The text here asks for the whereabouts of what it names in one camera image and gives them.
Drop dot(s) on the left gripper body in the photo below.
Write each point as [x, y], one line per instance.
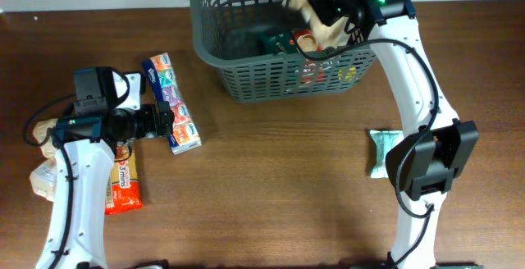
[146, 124]

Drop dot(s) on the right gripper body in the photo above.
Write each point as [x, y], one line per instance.
[334, 6]

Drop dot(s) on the beige paper pouch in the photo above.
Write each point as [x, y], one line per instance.
[327, 36]

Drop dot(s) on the green Nescafe coffee bag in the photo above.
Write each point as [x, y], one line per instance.
[287, 43]

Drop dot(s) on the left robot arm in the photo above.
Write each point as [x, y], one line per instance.
[86, 150]

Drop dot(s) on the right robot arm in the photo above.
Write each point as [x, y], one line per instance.
[436, 143]

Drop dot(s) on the Kleenex tissue multipack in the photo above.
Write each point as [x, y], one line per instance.
[183, 134]

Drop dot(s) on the San Remo spaghetti packet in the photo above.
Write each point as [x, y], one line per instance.
[122, 192]

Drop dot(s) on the dark grey plastic basket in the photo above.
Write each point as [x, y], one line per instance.
[223, 37]

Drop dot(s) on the crumpled clear plastic pouch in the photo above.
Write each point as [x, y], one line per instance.
[43, 179]

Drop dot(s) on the small teal white packet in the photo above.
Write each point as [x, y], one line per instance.
[384, 140]

